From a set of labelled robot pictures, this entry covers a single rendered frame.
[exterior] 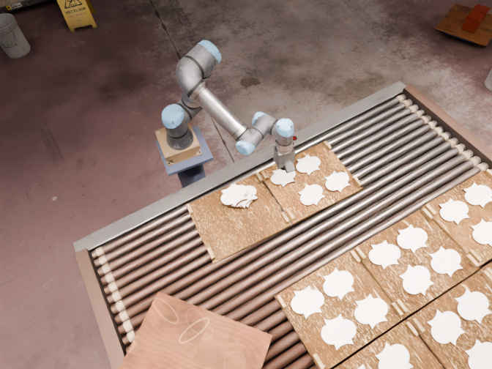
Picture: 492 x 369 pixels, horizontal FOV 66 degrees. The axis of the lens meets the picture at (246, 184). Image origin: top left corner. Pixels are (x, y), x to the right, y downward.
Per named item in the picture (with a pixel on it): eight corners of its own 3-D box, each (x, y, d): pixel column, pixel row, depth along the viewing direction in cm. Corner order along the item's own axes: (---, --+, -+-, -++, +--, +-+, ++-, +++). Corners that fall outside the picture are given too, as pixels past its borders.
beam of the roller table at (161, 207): (77, 247, 190) (72, 242, 185) (397, 87, 237) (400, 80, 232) (82, 261, 186) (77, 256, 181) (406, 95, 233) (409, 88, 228)
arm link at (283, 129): (281, 113, 165) (297, 121, 162) (280, 130, 174) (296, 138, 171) (271, 124, 162) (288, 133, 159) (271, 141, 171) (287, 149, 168)
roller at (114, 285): (105, 288, 176) (102, 285, 172) (424, 118, 219) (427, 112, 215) (109, 297, 173) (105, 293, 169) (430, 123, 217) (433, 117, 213)
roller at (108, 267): (99, 270, 181) (95, 266, 177) (411, 107, 224) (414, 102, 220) (102, 279, 178) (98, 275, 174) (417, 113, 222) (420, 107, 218)
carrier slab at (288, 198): (258, 173, 200) (258, 171, 199) (323, 143, 208) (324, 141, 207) (292, 225, 182) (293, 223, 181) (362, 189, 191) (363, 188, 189)
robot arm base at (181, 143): (162, 137, 213) (157, 126, 205) (185, 124, 217) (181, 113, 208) (175, 154, 207) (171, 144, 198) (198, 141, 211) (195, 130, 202)
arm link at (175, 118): (161, 130, 203) (154, 114, 191) (177, 114, 208) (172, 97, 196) (177, 140, 199) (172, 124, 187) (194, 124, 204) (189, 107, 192)
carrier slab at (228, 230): (186, 206, 192) (185, 205, 191) (257, 174, 200) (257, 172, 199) (214, 264, 174) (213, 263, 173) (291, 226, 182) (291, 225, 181)
